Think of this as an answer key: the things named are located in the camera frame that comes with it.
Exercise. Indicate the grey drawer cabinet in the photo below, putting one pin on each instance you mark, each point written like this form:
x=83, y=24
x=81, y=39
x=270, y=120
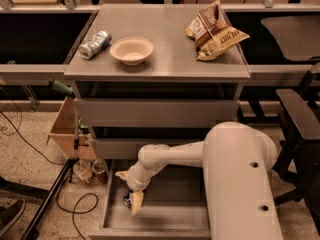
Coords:
x=171, y=72

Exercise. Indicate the black tripod leg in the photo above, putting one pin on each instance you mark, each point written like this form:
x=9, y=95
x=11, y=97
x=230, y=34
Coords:
x=31, y=232

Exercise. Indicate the grey drawer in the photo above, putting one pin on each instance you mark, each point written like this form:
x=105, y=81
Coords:
x=116, y=148
x=174, y=207
x=174, y=113

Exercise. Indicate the silver crushed can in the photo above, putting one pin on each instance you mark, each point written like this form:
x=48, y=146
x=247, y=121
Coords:
x=95, y=44

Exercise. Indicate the clear plastic cup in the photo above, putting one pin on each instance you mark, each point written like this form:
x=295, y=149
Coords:
x=83, y=170
x=99, y=170

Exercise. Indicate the dark shoe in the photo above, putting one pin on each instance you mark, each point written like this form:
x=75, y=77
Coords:
x=9, y=215

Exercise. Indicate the green handled tool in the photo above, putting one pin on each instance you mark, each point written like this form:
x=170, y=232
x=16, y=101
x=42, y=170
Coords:
x=59, y=86

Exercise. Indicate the blue pepsi can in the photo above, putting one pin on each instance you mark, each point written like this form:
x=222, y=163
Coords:
x=127, y=199

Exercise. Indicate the brown chip bag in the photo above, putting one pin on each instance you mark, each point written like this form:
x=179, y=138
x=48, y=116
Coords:
x=212, y=36

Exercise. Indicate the grey middle drawer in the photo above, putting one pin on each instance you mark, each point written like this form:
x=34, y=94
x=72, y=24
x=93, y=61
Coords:
x=116, y=148

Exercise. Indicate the black office chair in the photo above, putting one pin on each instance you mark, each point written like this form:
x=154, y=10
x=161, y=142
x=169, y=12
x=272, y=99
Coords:
x=299, y=159

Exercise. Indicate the beige paper bowl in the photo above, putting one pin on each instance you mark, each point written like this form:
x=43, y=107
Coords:
x=132, y=51

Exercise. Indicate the grey bottom drawer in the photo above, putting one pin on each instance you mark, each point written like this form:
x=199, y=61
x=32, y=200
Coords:
x=174, y=207

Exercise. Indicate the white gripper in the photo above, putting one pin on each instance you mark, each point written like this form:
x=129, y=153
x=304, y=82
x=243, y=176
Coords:
x=134, y=182

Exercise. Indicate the grey top drawer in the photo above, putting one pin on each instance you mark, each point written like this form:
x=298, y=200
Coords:
x=174, y=113

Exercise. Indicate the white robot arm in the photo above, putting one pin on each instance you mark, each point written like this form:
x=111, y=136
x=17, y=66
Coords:
x=235, y=159

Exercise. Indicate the cardboard box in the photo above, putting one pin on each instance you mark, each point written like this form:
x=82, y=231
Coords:
x=62, y=132

